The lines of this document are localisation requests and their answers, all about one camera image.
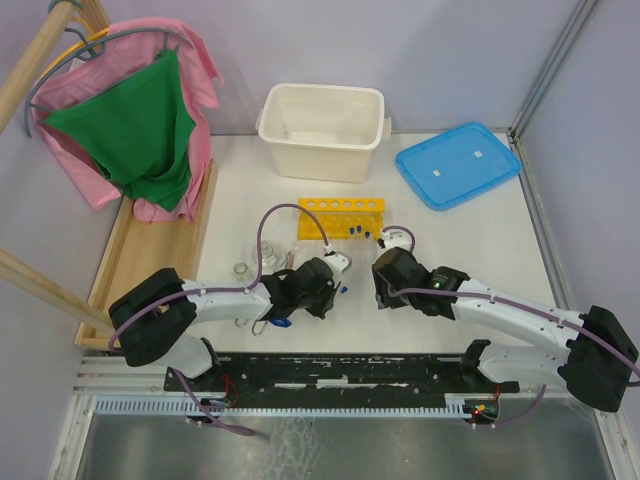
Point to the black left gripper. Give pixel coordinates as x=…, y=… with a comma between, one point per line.
x=330, y=291

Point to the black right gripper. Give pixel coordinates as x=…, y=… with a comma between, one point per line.
x=383, y=297

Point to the yellow test tube rack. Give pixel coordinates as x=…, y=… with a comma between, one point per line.
x=337, y=215

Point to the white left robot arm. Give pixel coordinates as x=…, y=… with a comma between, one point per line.
x=151, y=321

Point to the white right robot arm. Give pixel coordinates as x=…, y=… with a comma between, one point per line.
x=520, y=315

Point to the metal crucible tongs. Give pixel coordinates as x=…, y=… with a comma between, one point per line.
x=258, y=326

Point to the small glass flask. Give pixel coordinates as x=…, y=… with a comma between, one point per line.
x=270, y=254

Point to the small glass beaker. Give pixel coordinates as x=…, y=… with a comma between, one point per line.
x=243, y=273

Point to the blue plastic bin lid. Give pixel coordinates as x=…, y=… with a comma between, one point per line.
x=457, y=166

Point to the white plastic storage bin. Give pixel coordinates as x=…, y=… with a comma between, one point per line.
x=323, y=132

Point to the small green circuit board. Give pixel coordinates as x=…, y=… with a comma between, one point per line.
x=488, y=411

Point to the green shirt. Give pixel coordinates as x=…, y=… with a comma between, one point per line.
x=136, y=133

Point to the pink shirt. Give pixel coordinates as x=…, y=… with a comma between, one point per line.
x=123, y=57

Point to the grey clothes hanger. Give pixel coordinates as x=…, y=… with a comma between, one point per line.
x=91, y=51

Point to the yellow clothes hanger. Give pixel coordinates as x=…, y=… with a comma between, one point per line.
x=93, y=35

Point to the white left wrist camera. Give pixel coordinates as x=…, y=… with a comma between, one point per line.
x=338, y=262

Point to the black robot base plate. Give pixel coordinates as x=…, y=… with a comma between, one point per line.
x=281, y=380

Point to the wooden clothes rack frame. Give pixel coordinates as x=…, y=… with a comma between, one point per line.
x=135, y=249

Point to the grey slotted cable duct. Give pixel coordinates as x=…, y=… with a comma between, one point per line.
x=181, y=405

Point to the aluminium frame post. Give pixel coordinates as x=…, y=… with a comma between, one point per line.
x=564, y=46

